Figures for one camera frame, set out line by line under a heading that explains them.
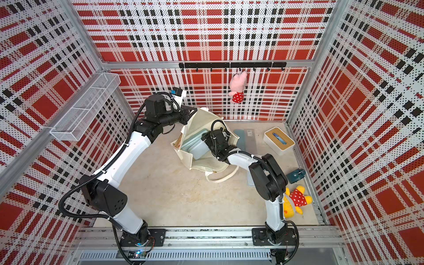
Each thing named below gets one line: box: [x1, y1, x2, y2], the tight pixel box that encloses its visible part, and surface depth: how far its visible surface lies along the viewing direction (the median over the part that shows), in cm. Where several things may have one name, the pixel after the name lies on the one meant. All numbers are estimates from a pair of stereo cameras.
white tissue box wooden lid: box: [263, 126, 296, 156], surface depth 107 cm
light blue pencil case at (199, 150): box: [188, 141, 211, 161], surface depth 90 cm
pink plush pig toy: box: [228, 70, 248, 104], surface depth 96 cm
